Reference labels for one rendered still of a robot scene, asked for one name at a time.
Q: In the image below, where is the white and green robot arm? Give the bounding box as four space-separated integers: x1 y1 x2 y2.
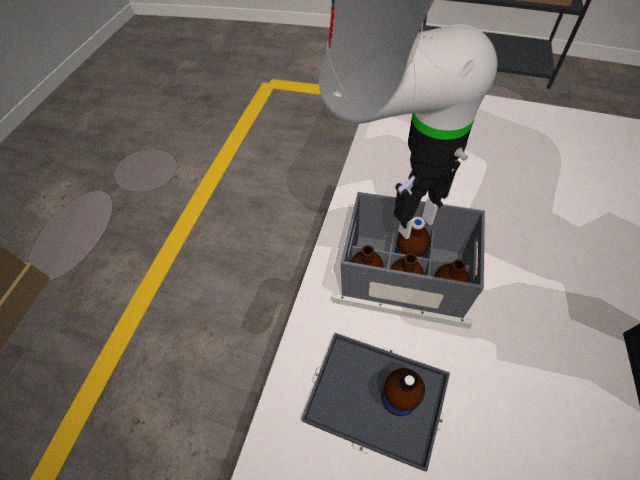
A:
319 0 497 164

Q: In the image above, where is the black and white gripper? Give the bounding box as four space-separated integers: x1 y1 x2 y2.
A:
394 153 460 239

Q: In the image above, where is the grey divided crate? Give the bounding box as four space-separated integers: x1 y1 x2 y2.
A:
340 192 484 318

